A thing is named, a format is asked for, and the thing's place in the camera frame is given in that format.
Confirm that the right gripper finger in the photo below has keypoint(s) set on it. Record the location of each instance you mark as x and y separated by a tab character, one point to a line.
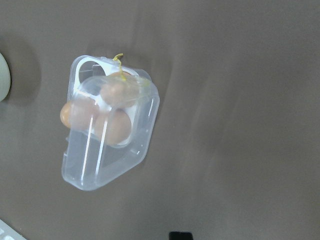
177	235

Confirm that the clear plastic egg box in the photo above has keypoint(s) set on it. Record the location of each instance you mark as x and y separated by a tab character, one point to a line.
88	163

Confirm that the brown egg from bowl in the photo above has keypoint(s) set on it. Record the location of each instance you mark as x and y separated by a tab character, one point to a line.
77	114

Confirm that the brown egg in box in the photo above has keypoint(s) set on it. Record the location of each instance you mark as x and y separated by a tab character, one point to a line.
113	128
120	90

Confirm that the white bowl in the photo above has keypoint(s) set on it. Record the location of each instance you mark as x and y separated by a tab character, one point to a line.
5	78

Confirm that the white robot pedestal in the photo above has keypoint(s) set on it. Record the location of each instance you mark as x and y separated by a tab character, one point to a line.
8	233

